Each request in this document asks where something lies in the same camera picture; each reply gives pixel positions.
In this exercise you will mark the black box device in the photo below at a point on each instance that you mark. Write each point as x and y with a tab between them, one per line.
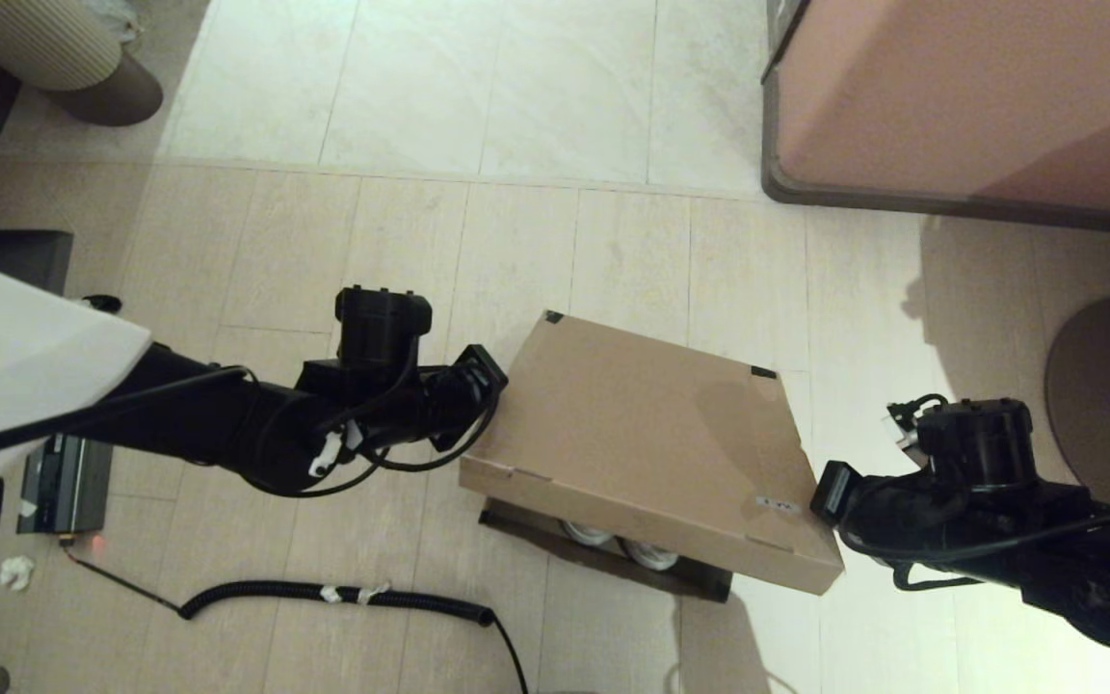
35	253

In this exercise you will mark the crumpled white paper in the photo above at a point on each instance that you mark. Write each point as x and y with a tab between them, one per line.
17	573

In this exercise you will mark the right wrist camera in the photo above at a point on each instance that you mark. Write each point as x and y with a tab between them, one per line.
905	429

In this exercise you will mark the dark power supply box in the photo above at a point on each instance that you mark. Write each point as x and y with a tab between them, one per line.
64	482

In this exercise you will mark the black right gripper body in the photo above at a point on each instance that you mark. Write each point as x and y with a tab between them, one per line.
863	506

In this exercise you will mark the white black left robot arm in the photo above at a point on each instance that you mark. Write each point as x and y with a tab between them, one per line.
15	337

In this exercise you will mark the ribbed beige cylinder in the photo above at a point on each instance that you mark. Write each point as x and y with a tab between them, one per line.
35	39

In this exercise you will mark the pink cabinet with dark plinth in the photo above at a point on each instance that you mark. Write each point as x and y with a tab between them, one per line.
950	96

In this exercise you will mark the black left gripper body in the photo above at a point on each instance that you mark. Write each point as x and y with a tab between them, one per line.
459	395

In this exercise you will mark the white crumpled plastic bag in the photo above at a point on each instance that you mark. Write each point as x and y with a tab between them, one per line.
117	19

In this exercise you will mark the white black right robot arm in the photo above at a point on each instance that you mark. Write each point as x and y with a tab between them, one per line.
979	443

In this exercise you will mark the brown cardboard shoe box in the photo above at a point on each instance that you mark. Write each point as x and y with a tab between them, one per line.
651	434

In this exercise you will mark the white lace-up sneaker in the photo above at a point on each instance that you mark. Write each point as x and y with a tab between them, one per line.
649	554
589	532

